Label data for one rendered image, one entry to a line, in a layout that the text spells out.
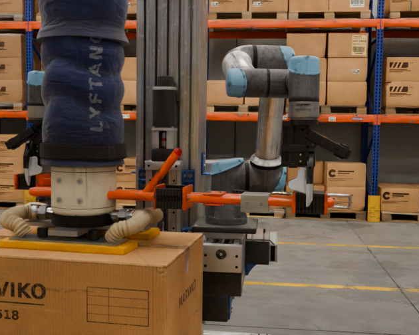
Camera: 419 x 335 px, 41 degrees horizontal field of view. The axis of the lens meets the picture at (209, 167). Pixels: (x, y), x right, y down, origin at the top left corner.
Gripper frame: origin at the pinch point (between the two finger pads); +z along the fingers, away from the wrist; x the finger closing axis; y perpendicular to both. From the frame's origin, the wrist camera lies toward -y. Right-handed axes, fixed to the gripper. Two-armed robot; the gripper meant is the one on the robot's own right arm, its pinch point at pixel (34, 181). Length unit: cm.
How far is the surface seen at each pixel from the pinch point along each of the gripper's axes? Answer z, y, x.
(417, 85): -79, 217, 714
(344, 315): 121, 110, 251
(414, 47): -152, 226, 845
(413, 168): 54, 236, 843
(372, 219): 121, 162, 690
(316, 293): 122, 88, 302
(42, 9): -48, 22, -34
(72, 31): -42, 31, -37
